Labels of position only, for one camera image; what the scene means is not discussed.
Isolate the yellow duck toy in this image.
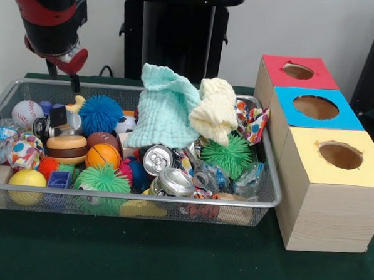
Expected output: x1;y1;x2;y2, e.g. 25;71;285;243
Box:
65;95;87;114

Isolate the blue spiky ball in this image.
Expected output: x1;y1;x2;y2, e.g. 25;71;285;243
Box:
76;94;125;139

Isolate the polka dot colourful cloth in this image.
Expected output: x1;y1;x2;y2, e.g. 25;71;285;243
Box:
234;100;271;147

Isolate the large green spiky ball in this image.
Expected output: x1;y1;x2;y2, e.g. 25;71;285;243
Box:
199;132;254;180

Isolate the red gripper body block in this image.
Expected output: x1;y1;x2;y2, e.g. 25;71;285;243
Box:
23;36;90;78

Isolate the crushed silver can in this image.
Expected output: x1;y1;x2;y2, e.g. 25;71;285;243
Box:
150;167;197;199

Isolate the burger toy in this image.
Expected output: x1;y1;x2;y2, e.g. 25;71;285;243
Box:
46;133;90;167

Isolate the clear shallow mesh bin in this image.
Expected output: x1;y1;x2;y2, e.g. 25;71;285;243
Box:
0;77;288;228

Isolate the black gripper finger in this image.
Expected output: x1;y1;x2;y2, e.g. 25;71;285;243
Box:
70;74;82;95
46;58;59;79

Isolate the orange basketball toy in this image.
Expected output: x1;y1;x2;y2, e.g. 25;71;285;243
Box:
85;142;123;170

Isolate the mint green cloth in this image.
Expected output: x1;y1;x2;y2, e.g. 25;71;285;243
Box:
124;62;205;153

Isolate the cream yellow cloth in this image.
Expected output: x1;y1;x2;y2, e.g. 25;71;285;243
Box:
187;76;241;148

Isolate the plain yellow ball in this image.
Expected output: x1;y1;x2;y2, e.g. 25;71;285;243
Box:
8;169;48;207

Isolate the wooden box with three holes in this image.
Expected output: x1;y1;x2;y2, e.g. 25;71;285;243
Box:
246;54;374;256

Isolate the black cable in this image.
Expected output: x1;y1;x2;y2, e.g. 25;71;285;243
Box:
99;65;116;79

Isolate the white baseball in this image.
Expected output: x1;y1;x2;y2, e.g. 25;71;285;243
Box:
11;100;45;131

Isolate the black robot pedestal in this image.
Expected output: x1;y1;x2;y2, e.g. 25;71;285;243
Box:
110;0;246;87

